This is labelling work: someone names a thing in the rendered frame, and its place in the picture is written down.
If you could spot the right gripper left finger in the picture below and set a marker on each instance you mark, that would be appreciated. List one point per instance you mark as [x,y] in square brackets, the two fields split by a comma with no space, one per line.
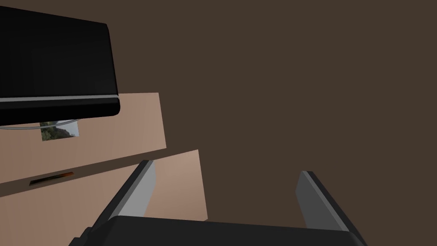
[138,194]

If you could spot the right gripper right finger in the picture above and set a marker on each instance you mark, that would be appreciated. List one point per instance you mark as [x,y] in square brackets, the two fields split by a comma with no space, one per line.
[312,205]

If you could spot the tan wooden shelf unit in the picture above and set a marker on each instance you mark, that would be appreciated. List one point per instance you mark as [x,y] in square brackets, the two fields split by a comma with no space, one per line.
[119,126]

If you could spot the black flat television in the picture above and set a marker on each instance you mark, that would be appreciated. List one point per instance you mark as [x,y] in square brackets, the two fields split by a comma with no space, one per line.
[58,58]

